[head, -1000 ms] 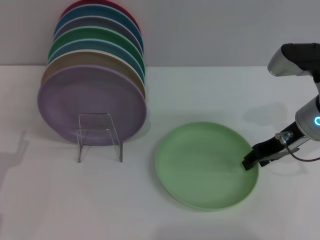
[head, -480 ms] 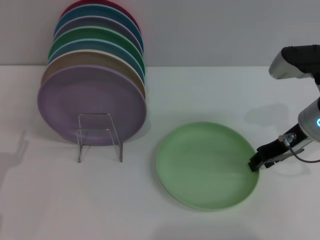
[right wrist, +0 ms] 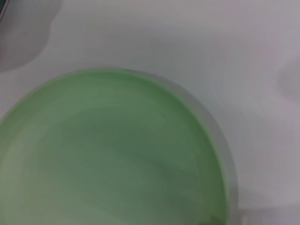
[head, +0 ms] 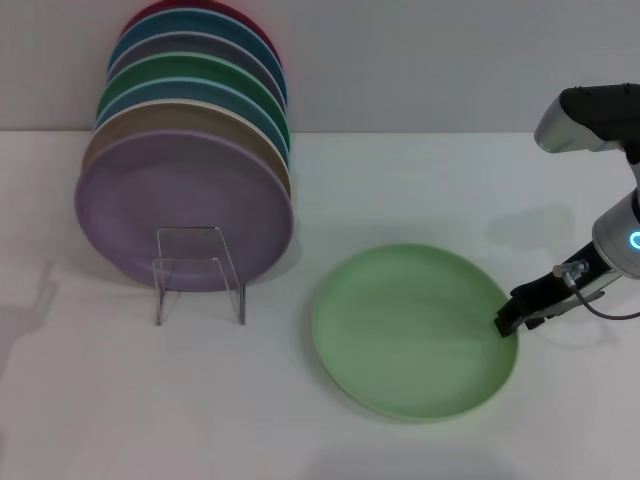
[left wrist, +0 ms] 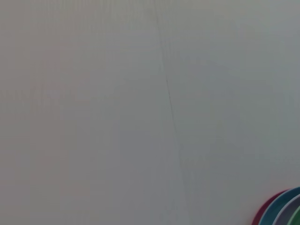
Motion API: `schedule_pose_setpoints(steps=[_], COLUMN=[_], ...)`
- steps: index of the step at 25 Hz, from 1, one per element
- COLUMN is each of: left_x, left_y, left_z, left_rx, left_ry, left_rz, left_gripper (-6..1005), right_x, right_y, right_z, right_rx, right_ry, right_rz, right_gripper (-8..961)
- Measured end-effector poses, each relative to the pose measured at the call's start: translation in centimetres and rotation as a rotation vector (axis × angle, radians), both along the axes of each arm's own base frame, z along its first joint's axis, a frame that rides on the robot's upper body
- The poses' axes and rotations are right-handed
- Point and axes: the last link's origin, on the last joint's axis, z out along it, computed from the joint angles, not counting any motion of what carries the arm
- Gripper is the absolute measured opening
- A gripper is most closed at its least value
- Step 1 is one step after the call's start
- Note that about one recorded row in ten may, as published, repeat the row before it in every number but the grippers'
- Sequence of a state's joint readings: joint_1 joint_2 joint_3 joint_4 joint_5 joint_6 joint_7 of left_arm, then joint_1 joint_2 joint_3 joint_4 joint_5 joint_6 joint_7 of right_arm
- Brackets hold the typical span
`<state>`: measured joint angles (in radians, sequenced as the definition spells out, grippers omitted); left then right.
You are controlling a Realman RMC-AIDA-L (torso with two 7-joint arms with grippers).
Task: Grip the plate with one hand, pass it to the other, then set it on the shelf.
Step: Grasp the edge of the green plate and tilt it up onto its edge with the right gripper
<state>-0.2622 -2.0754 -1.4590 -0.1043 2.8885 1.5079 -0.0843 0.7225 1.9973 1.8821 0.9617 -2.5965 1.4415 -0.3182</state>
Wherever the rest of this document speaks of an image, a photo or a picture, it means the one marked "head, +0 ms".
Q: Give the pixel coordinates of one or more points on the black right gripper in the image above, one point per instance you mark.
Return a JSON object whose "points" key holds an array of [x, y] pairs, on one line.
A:
{"points": [[545, 292]]}

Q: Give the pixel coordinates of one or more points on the teal blue plate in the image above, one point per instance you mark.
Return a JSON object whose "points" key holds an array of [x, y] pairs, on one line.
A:
{"points": [[190, 20]]}

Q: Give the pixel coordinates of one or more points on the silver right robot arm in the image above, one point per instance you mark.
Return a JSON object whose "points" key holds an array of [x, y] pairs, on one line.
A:
{"points": [[615, 225]]}

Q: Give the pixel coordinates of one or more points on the clear acrylic plate rack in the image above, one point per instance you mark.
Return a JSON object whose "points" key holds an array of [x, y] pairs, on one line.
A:
{"points": [[242, 305]]}

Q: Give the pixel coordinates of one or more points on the light green plate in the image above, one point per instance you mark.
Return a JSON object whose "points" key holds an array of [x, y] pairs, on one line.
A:
{"points": [[410, 335]]}

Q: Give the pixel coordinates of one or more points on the maroon plate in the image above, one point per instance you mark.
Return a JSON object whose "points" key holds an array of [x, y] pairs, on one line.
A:
{"points": [[137, 14]]}

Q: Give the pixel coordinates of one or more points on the purple plate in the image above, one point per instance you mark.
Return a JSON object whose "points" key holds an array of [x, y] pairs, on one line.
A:
{"points": [[150, 210]]}

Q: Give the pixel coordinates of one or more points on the grey lavender plate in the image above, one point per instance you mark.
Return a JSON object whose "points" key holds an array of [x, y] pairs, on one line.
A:
{"points": [[175, 42]]}

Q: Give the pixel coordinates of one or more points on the light blue plate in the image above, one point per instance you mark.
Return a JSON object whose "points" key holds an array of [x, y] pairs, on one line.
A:
{"points": [[165, 90]]}

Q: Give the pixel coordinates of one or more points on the dark green plate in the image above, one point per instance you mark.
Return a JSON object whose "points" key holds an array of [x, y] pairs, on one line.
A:
{"points": [[165, 65]]}

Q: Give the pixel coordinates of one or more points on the beige plate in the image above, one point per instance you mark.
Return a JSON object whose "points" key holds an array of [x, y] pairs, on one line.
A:
{"points": [[165, 117]]}

